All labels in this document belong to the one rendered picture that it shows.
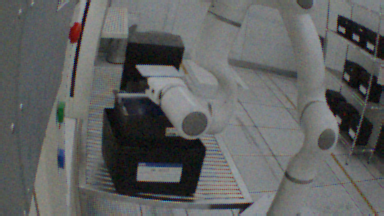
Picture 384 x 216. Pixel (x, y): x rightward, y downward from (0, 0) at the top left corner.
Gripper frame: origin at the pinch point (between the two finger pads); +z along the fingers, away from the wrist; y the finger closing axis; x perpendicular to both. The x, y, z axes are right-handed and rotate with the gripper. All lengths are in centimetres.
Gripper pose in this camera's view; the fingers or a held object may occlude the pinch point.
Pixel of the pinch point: (157, 77)
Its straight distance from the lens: 131.2
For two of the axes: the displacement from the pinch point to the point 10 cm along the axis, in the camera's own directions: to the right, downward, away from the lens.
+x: 1.7, -9.2, -3.5
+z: -3.4, -3.9, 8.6
